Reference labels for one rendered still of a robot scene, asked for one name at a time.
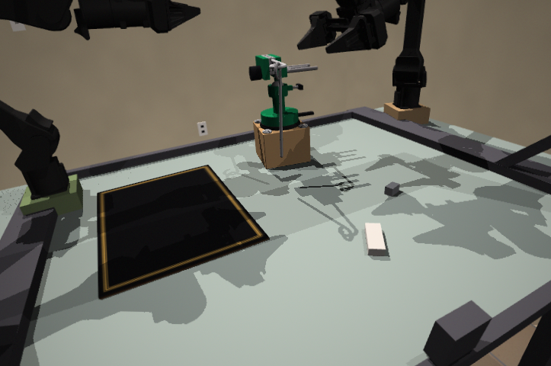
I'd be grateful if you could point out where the black mat with yellow border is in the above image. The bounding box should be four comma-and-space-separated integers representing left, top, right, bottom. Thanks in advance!
97, 165, 269, 300

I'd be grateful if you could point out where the green bench vise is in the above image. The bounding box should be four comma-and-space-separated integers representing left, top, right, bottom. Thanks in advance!
255, 54, 299, 127

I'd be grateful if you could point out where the tan rectangular block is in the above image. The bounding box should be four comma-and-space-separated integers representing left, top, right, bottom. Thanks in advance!
253, 122, 310, 169

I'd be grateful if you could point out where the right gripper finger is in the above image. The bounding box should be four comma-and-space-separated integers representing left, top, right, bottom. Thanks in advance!
297, 16, 327, 50
325, 15, 372, 53

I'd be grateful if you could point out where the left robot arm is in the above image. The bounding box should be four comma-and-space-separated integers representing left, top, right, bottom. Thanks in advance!
0, 0, 114, 200

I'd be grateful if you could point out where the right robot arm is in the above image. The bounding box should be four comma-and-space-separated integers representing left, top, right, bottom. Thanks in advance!
335, 0, 427, 109

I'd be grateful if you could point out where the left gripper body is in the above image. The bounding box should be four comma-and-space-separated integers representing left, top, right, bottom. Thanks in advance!
109, 0, 168, 34

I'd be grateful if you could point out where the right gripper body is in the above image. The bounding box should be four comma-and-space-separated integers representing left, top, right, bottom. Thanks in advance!
309, 0, 388, 50

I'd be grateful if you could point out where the black rubber ring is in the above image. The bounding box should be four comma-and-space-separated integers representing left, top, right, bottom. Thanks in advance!
260, 119, 300, 131

